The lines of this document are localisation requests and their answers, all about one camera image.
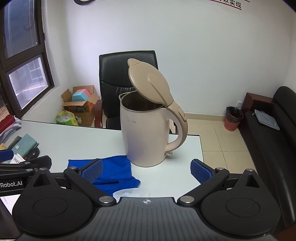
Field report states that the white paper sheet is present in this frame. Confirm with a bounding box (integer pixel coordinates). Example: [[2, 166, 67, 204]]
[[0, 194, 22, 215]]

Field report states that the black computer mouse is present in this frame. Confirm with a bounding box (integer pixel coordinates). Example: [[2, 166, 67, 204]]
[[27, 147, 40, 160]]

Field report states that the black sofa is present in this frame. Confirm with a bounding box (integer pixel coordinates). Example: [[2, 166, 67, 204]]
[[240, 86, 296, 230]]

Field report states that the blue cleaning cloth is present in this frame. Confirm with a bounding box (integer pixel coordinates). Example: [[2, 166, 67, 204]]
[[68, 156, 141, 197]]

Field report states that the black office chair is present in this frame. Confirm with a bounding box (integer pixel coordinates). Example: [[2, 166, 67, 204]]
[[95, 50, 176, 135]]

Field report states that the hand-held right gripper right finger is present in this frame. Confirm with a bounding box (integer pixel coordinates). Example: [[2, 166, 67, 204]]
[[178, 159, 263, 205]]

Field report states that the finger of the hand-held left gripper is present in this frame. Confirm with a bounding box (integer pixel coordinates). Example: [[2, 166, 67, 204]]
[[0, 149, 52, 178]]

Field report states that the wooden side table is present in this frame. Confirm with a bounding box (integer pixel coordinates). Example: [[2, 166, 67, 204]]
[[245, 93, 274, 116]]

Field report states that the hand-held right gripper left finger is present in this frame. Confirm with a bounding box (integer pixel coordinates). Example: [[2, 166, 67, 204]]
[[30, 159, 116, 206]]

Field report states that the pink and teal box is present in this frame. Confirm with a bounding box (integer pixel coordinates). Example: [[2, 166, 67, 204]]
[[72, 88, 92, 102]]

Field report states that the yellow-green bag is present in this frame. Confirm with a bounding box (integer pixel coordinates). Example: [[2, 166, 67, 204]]
[[55, 110, 79, 126]]

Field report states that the dark-framed window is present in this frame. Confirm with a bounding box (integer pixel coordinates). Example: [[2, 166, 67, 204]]
[[0, 0, 56, 118]]

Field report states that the grey pouch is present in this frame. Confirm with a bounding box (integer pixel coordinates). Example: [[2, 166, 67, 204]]
[[254, 109, 280, 131]]

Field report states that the pink trash bin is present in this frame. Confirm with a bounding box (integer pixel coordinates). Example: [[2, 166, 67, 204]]
[[224, 106, 244, 132]]

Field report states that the teal notebook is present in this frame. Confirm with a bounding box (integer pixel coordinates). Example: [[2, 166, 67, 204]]
[[7, 134, 38, 153]]

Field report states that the beige electric kettle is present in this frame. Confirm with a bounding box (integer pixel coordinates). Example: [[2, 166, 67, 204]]
[[118, 58, 188, 167]]

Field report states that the cardboard box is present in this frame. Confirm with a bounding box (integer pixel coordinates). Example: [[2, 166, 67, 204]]
[[61, 85, 101, 127]]

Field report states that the stack of papers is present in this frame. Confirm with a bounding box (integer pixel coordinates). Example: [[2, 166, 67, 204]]
[[0, 115, 22, 144]]

